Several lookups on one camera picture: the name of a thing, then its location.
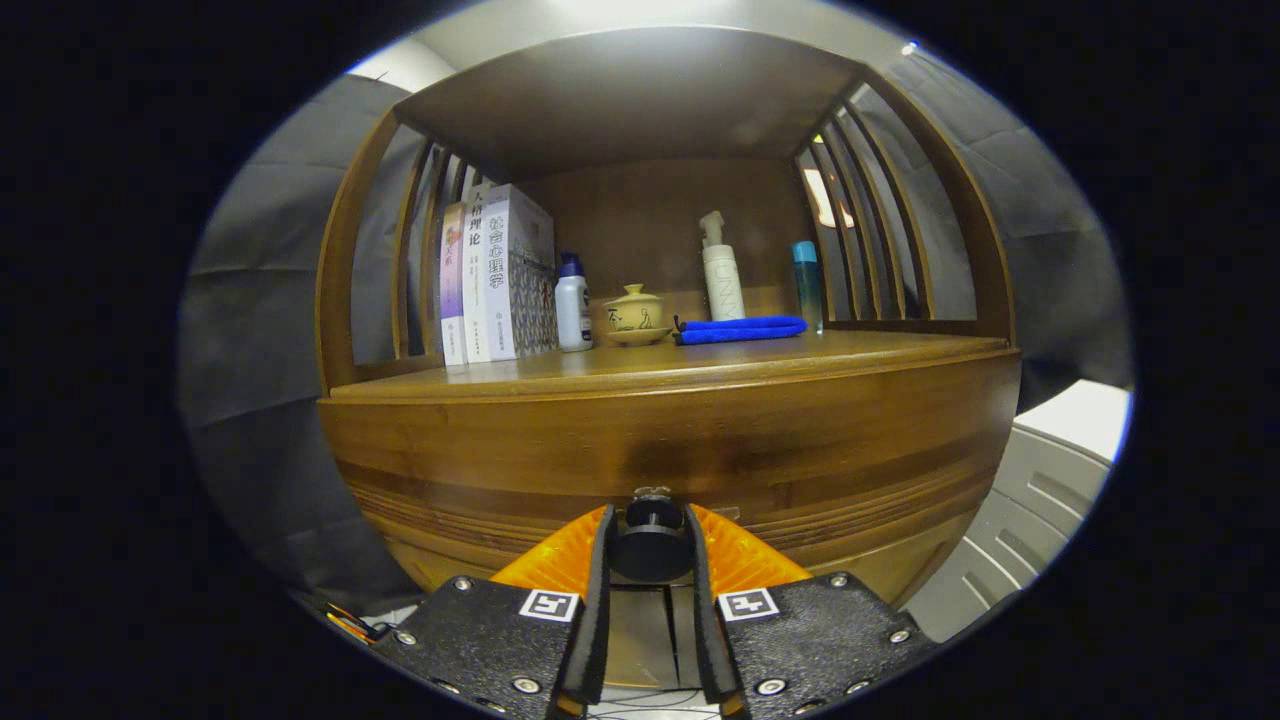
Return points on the purple book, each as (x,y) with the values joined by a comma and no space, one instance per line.
(453,290)

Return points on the black drawer knob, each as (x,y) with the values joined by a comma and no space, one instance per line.
(650,550)

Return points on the yellow lidded teacup with saucer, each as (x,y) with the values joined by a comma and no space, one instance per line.
(635,312)

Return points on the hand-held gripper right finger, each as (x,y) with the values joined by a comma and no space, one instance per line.
(705,630)

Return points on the wooden drawer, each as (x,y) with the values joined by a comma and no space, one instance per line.
(500,460)

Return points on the wooden cabinet with slatted sides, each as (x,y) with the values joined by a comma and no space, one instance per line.
(640,100)

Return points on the white bottle blue cap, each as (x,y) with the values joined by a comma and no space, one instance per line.
(573,310)

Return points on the wooden countertop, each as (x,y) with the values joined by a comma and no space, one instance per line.
(700,360)

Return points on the blue folded cloth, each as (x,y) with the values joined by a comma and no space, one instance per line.
(740,330)

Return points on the white grey floor unit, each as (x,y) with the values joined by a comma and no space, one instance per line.
(1020,500)

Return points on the orange black object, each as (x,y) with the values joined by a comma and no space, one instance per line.
(350,622)

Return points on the thick white patterned book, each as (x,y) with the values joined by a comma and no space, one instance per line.
(515,280)

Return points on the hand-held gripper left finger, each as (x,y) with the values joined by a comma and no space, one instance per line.
(597,620)

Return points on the clear blue bottle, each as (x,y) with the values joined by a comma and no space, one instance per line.
(807,290)

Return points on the thin white book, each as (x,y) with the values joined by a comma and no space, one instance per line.
(476,290)

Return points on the white pump bottle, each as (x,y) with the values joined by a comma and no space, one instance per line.
(722,285)

